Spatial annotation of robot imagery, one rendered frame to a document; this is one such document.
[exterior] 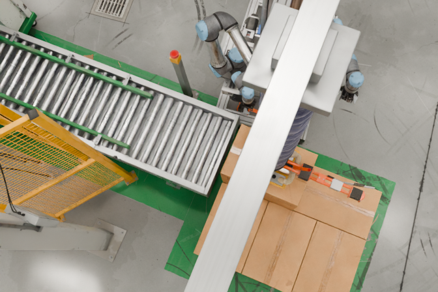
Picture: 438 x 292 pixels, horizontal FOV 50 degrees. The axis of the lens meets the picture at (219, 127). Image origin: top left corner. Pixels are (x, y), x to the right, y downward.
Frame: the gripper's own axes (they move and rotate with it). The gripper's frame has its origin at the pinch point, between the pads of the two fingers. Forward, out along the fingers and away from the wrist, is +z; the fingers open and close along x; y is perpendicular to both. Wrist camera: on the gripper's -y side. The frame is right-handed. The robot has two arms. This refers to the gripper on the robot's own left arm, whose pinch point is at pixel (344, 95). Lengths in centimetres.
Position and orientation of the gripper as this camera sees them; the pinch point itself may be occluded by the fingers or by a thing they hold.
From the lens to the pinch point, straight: 297.6
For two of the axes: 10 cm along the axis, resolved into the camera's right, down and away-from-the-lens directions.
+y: -2.9, 9.3, -2.3
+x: 9.6, 2.7, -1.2
